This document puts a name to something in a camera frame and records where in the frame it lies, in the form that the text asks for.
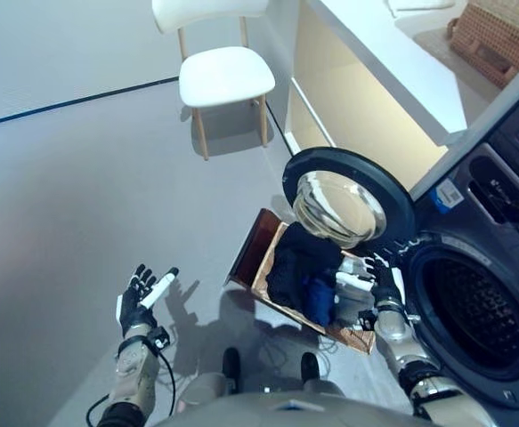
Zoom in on white folded towel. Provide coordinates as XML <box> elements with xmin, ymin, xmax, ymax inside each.
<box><xmin>385</xmin><ymin>0</ymin><xmax>456</xmax><ymax>17</ymax></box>

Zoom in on dark grey washing machine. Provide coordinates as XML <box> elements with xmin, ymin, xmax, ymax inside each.
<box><xmin>392</xmin><ymin>141</ymin><xmax>519</xmax><ymax>410</ymax></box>

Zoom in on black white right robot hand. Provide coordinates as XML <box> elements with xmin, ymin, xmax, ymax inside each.
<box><xmin>335</xmin><ymin>252</ymin><xmax>405</xmax><ymax>313</ymax></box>

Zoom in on white counter cabinet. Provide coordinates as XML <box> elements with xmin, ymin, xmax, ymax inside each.
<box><xmin>283</xmin><ymin>0</ymin><xmax>505</xmax><ymax>179</ymax></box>

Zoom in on grey robot torso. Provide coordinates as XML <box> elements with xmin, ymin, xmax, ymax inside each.
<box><xmin>151</xmin><ymin>391</ymin><xmax>425</xmax><ymax>427</ymax></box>

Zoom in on round glass washing machine door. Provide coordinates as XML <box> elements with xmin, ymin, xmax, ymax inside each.
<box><xmin>283</xmin><ymin>149</ymin><xmax>416</xmax><ymax>250</ymax></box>

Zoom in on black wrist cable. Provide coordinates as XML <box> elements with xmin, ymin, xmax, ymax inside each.
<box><xmin>85</xmin><ymin>349</ymin><xmax>178</xmax><ymax>423</ymax></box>

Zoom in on blue white label sticker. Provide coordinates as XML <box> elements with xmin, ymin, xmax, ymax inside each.
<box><xmin>434</xmin><ymin>179</ymin><xmax>464</xmax><ymax>210</ymax></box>

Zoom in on brown wicker basket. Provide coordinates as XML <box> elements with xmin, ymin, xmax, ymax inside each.
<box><xmin>446</xmin><ymin>0</ymin><xmax>519</xmax><ymax>88</ymax></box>

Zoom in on blue clothes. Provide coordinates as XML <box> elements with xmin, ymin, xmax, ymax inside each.
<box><xmin>302</xmin><ymin>273</ymin><xmax>338</xmax><ymax>326</ymax></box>

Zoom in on black clothes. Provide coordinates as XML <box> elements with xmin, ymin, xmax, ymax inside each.
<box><xmin>265</xmin><ymin>222</ymin><xmax>345</xmax><ymax>312</ymax></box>

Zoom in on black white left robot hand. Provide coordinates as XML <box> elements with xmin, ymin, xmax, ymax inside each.
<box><xmin>115</xmin><ymin>263</ymin><xmax>181</xmax><ymax>337</ymax></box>

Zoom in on white chair with wooden legs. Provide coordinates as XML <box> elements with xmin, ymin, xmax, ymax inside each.
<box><xmin>150</xmin><ymin>0</ymin><xmax>276</xmax><ymax>161</ymax></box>

